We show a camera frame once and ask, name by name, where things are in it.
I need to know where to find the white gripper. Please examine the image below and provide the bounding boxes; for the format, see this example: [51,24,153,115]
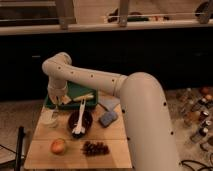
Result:
[48,86,68,105]

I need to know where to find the silver metal fork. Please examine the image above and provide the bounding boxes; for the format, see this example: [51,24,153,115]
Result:
[52,105,59,120]

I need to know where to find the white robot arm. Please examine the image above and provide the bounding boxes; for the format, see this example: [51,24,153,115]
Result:
[42,52,182,171]

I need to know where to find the white paper cup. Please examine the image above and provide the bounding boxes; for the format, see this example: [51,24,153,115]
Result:
[41,110,58,128]

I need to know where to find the tan sponge block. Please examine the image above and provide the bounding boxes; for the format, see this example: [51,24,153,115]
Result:
[61,95,72,104]

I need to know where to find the green plastic tray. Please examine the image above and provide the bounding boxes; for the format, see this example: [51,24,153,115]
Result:
[44,82,98,110]

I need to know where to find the dark brown bowl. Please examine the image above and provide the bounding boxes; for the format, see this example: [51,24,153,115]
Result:
[68,111,93,135]

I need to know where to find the grey blue cloth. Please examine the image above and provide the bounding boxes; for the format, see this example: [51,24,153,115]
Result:
[98,96,120,111]

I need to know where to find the peach fruit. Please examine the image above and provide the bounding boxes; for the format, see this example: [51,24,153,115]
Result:
[50,139,66,155]

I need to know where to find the blue sponge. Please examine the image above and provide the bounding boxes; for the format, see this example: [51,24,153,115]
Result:
[99,111,118,127]

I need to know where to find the wooden folding table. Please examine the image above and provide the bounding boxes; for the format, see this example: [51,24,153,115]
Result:
[24,105,132,170]

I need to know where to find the dark grape bunch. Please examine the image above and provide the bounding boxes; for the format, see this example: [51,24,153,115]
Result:
[82,141,110,156]

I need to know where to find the black pole stand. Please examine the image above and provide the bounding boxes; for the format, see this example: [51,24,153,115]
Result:
[14,126,25,171]

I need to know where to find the spice bottles on floor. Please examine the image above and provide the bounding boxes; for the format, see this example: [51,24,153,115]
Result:
[179,88,213,143]

